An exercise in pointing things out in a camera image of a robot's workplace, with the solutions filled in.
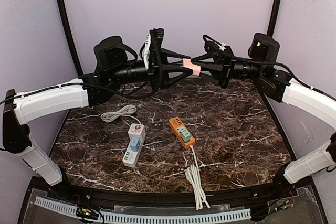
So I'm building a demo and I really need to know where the black front table rail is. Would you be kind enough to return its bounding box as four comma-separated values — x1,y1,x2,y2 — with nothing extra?
36,182,292,209

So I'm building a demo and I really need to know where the orange strip white cable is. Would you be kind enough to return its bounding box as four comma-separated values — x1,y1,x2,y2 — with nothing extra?
185,145,211,211

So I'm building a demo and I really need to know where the white power strip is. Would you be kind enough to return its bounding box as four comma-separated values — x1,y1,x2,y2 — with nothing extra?
122,143,143,168

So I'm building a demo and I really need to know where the white slotted cable duct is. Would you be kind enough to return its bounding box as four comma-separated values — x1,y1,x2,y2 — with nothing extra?
35,196,252,224

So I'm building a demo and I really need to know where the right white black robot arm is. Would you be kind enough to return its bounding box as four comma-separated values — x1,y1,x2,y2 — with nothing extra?
191,33,335,185

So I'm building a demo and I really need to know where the orange power strip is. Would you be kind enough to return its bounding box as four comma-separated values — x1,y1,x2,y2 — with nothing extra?
169,117,196,149

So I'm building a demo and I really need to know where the right black frame post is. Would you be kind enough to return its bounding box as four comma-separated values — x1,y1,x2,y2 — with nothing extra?
267,0,281,37

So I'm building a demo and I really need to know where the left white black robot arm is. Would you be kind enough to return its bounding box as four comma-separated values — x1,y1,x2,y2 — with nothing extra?
2,28,193,186

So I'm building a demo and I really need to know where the black frame post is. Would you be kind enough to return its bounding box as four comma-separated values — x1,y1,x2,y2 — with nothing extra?
56,0,83,76
267,0,281,37

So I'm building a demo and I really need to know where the pink plug adapter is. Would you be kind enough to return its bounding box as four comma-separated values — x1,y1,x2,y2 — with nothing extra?
183,58,201,76

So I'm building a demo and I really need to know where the small green circuit board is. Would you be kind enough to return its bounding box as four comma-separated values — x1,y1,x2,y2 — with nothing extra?
76,207,100,220

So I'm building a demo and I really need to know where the white cube socket adapter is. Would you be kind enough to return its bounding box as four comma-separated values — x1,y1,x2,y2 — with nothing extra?
128,123,146,143

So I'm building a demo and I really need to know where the blue plug adapter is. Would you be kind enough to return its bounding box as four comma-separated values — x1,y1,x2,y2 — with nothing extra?
130,137,141,153

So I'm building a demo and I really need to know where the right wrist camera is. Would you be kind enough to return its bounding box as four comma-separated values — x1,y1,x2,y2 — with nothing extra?
202,35,226,53

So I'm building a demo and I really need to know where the left black frame post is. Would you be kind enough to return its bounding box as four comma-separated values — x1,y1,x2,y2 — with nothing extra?
56,0,83,76

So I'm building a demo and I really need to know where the green plug adapter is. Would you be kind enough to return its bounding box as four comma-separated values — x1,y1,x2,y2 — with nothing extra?
177,126,192,143

